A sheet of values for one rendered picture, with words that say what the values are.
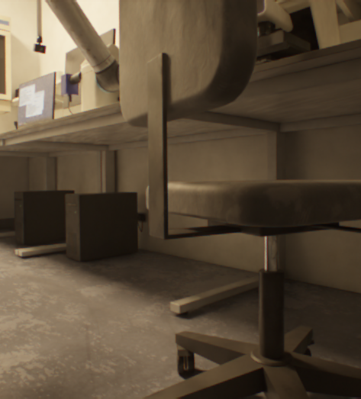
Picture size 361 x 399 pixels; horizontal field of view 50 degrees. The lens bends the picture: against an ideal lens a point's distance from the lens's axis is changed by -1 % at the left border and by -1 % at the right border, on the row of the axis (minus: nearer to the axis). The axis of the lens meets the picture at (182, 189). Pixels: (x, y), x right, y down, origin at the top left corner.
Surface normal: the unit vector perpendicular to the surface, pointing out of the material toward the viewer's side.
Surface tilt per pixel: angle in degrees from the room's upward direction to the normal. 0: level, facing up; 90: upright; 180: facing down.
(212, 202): 90
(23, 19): 90
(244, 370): 8
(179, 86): 90
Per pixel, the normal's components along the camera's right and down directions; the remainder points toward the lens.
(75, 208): -0.73, 0.03
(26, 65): 0.69, 0.01
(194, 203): -0.87, 0.02
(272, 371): 0.00, -0.99
